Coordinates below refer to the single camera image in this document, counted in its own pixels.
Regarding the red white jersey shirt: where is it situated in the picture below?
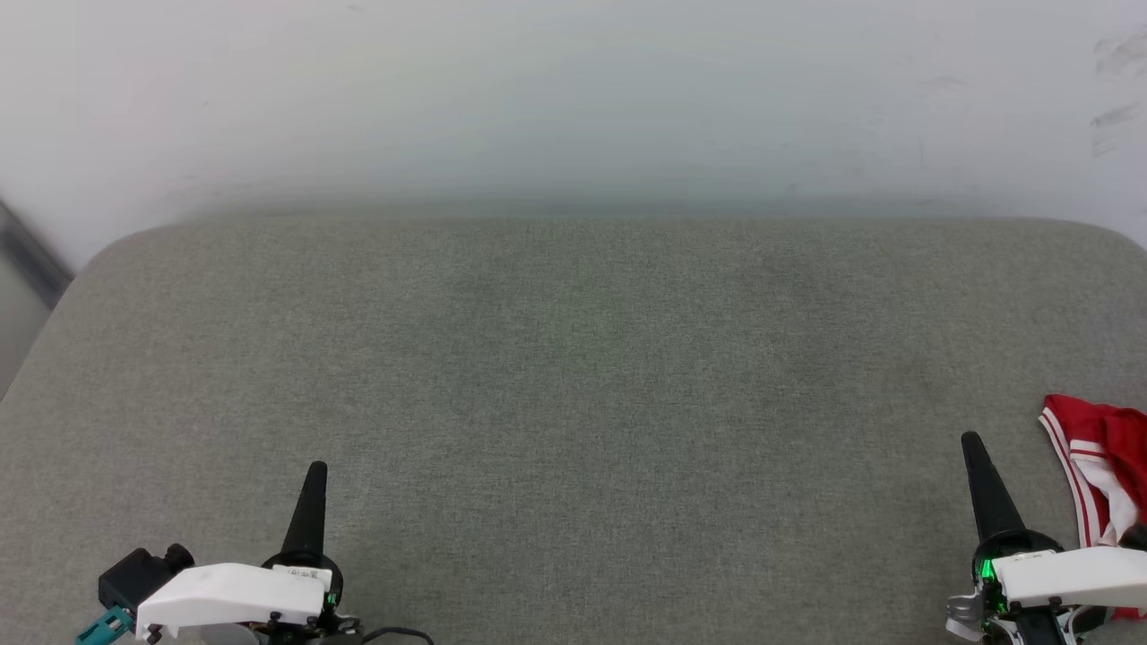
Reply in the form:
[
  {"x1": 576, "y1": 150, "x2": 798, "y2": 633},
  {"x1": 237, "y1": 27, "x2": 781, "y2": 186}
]
[{"x1": 1039, "y1": 394, "x2": 1147, "y2": 621}]

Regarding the teal cable connector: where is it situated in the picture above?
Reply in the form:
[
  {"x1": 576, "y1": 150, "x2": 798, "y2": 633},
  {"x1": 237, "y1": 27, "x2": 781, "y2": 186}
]
[{"x1": 75, "y1": 606, "x2": 134, "y2": 645}]

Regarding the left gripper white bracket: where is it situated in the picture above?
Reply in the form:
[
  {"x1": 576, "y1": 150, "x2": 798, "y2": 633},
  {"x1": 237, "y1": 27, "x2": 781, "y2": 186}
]
[{"x1": 134, "y1": 460, "x2": 364, "y2": 645}]

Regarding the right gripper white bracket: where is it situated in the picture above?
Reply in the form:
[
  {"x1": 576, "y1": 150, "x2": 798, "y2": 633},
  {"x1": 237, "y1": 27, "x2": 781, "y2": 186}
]
[{"x1": 945, "y1": 431, "x2": 1147, "y2": 645}]

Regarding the grey fabric sofa cushion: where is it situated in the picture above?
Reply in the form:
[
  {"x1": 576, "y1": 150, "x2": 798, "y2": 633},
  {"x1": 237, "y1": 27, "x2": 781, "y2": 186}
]
[{"x1": 0, "y1": 217, "x2": 1147, "y2": 645}]

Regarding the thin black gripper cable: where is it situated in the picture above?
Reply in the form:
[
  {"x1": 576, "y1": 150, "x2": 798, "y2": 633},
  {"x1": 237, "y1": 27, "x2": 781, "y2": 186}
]
[{"x1": 358, "y1": 626, "x2": 436, "y2": 645}]

